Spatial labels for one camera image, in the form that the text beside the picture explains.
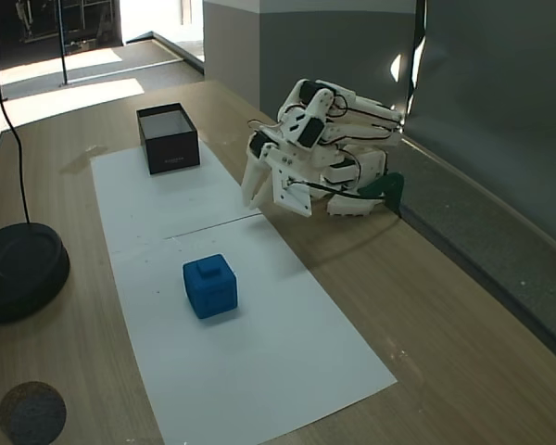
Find grey window ledge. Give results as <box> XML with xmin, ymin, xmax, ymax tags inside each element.
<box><xmin>388</xmin><ymin>133</ymin><xmax>556</xmax><ymax>375</ymax></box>

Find round dark table grommet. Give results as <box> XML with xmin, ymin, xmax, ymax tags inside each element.
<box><xmin>0</xmin><ymin>380</ymin><xmax>69</xmax><ymax>445</ymax></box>

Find green table clamp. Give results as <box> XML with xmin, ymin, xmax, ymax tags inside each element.
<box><xmin>357</xmin><ymin>172</ymin><xmax>406</xmax><ymax>210</ymax></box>

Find black round stand base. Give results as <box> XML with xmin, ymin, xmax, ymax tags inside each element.
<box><xmin>0</xmin><ymin>222</ymin><xmax>71</xmax><ymax>324</ymax></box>

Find black stand cable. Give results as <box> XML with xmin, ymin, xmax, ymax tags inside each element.
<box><xmin>0</xmin><ymin>0</ymin><xmax>32</xmax><ymax>225</ymax></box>

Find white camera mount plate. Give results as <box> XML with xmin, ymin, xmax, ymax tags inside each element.
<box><xmin>266</xmin><ymin>150</ymin><xmax>314</xmax><ymax>219</ymax></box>

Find black camera cable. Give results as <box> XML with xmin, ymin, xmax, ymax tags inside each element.
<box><xmin>284</xmin><ymin>180</ymin><xmax>377</xmax><ymax>201</ymax></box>

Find black thin pole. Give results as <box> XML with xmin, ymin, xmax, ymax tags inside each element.
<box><xmin>57</xmin><ymin>0</ymin><xmax>74</xmax><ymax>88</ymax></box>

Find blue cube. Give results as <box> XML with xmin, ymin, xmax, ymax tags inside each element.
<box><xmin>182</xmin><ymin>252</ymin><xmax>240</xmax><ymax>321</ymax></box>

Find dark brown open box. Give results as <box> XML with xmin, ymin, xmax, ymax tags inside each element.
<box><xmin>135</xmin><ymin>103</ymin><xmax>201</xmax><ymax>176</ymax></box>

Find white paper sheet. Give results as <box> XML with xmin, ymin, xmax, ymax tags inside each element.
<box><xmin>109</xmin><ymin>216</ymin><xmax>398</xmax><ymax>445</ymax></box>
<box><xmin>90</xmin><ymin>138</ymin><xmax>262</xmax><ymax>255</ymax></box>

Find dark grey window sheet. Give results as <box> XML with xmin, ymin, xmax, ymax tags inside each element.
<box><xmin>405</xmin><ymin>0</ymin><xmax>556</xmax><ymax>257</ymax></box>

